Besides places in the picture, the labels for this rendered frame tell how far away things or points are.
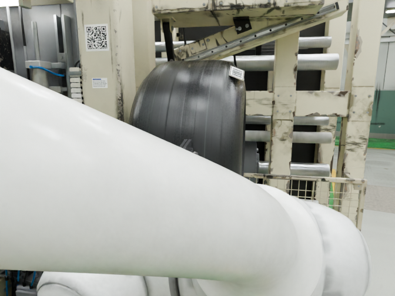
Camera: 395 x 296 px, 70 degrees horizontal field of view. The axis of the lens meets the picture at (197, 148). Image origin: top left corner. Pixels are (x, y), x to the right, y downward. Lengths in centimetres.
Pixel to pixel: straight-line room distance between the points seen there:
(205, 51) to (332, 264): 106
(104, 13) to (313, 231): 83
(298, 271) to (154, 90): 59
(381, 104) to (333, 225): 965
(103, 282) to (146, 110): 50
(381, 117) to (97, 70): 939
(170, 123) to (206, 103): 10
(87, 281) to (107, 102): 71
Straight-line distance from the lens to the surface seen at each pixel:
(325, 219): 27
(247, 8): 111
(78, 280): 26
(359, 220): 140
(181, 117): 66
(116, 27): 92
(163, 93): 71
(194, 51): 124
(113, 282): 26
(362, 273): 28
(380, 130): 996
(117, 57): 90
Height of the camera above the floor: 135
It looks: 11 degrees down
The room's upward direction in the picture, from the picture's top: straight up
